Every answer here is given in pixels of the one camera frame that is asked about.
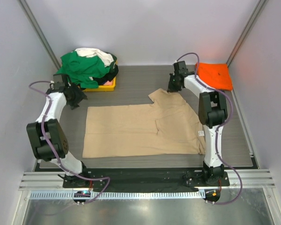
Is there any beige t shirt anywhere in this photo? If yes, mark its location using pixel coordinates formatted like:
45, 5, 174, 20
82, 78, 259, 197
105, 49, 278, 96
82, 89, 206, 158

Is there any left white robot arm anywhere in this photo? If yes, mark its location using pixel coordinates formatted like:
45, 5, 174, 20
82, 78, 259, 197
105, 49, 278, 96
26, 74, 90, 188

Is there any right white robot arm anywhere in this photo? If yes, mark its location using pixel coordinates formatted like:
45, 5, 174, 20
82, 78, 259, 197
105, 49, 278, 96
168, 61, 228, 186

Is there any green t shirt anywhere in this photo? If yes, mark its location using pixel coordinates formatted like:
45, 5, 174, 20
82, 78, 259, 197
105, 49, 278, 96
56, 51, 111, 89

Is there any yellow plastic bin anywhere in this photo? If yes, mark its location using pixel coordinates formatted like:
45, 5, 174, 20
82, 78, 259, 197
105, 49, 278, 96
80, 61, 118, 92

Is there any pink garment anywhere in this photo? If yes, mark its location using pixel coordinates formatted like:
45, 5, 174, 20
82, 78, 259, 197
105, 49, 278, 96
104, 80, 113, 86

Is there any black t shirt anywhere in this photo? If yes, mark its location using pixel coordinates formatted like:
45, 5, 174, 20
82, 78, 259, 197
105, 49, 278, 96
79, 63, 119, 91

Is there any folded orange t shirt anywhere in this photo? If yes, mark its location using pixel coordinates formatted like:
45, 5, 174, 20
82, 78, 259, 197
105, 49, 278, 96
196, 62, 233, 91

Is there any white t shirt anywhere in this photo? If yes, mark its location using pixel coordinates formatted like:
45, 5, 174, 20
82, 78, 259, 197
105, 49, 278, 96
75, 47, 116, 67

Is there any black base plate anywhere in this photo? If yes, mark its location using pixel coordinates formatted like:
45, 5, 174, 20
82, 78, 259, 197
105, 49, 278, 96
60, 168, 230, 193

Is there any slotted cable duct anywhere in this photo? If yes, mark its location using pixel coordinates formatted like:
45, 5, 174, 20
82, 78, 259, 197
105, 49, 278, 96
30, 190, 205, 201

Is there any left aluminium frame post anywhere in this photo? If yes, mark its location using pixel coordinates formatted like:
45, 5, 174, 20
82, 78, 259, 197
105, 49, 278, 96
18, 0, 60, 69

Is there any aluminium frame post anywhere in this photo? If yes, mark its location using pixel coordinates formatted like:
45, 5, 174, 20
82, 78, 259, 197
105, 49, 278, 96
226, 0, 268, 67
18, 0, 60, 69

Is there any right aluminium frame post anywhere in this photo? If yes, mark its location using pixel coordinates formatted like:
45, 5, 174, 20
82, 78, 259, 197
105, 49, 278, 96
226, 0, 268, 67

